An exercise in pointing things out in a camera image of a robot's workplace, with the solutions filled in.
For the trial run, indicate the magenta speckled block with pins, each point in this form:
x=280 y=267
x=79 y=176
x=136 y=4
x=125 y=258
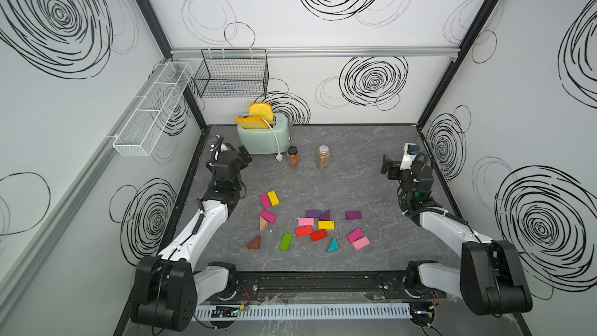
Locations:
x=269 y=217

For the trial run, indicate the back yellow toast slice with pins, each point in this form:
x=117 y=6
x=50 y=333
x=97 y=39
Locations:
x=262 y=110

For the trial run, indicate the front yellow toast slice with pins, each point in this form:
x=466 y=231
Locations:
x=252 y=123

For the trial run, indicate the teal triangle block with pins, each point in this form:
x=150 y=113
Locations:
x=334 y=246

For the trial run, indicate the red block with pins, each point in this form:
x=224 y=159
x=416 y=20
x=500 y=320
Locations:
x=303 y=231
x=318 y=235

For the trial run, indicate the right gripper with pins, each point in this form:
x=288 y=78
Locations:
x=386 y=162

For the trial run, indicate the magenta block right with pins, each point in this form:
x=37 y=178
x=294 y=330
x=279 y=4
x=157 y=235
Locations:
x=355 y=235

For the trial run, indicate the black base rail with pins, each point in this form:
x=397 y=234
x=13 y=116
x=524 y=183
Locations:
x=389 y=285

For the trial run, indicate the magenta block beside yellow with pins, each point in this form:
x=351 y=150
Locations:
x=265 y=201

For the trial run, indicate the green block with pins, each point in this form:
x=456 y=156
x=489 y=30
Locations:
x=286 y=242

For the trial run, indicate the tan triangle block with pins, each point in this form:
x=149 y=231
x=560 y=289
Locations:
x=263 y=224

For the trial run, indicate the red pepper spice jar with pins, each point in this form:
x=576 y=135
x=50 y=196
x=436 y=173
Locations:
x=293 y=156

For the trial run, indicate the light pink block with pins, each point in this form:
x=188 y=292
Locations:
x=361 y=243
x=306 y=222

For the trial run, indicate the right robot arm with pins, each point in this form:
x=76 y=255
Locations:
x=490 y=279

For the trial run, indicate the purple triangle block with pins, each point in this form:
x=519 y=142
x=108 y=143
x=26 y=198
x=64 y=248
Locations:
x=325 y=216

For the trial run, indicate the mint green toaster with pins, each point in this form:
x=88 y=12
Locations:
x=267 y=141

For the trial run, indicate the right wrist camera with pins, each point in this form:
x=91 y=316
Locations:
x=411 y=151

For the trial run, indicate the white mesh wall shelf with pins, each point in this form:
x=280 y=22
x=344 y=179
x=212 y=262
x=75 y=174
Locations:
x=148 y=122

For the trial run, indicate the black wire basket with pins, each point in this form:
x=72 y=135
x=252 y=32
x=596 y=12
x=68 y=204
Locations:
x=229 y=73

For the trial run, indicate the brown spice jar silver lid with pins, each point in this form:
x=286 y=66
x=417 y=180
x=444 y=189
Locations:
x=323 y=157

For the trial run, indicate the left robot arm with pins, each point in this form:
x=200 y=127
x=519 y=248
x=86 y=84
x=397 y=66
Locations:
x=167 y=287

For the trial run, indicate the yellow block centre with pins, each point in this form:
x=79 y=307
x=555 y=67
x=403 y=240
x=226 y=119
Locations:
x=326 y=225

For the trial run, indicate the brown triangle block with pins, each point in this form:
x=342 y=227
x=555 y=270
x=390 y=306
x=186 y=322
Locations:
x=255 y=244

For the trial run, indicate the grey slotted cable duct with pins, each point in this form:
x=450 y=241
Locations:
x=339 y=311

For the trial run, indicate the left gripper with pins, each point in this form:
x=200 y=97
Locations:
x=241 y=163

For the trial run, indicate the yellow toast slice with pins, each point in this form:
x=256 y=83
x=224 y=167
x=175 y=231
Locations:
x=252 y=123
x=262 y=110

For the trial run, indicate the yellow block near magenta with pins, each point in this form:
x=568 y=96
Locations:
x=273 y=198

